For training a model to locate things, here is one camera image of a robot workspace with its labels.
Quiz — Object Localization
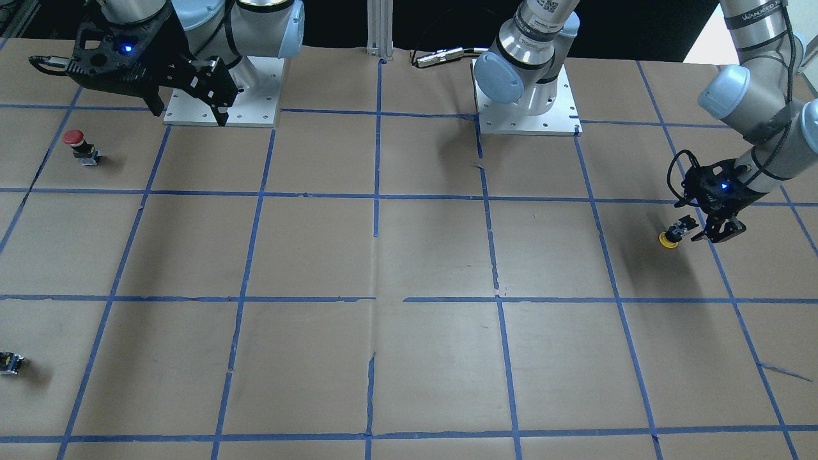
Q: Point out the yellow push button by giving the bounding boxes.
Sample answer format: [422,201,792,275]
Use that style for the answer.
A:
[658,215,699,249]

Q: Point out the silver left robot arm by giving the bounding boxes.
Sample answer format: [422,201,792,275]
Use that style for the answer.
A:
[677,1,817,243]

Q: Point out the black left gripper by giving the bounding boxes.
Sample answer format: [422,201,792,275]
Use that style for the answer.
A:
[675,160,752,243]

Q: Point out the brown paper table cover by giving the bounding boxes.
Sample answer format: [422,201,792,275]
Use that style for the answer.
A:
[1,39,816,459]

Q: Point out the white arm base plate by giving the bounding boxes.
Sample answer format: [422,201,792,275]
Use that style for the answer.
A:
[474,66,583,136]
[164,56,288,128]

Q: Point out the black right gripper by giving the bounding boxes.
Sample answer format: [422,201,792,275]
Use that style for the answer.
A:
[68,13,238,127]

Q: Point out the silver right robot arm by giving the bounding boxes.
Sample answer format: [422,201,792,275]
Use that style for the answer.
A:
[61,1,305,128]

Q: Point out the small black yellow switch block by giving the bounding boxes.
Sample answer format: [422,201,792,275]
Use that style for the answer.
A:
[0,351,26,376]

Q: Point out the aluminium frame post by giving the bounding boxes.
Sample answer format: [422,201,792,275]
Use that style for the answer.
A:
[366,0,394,61]

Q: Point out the red push button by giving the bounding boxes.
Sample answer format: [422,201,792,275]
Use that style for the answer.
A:
[62,129,100,166]

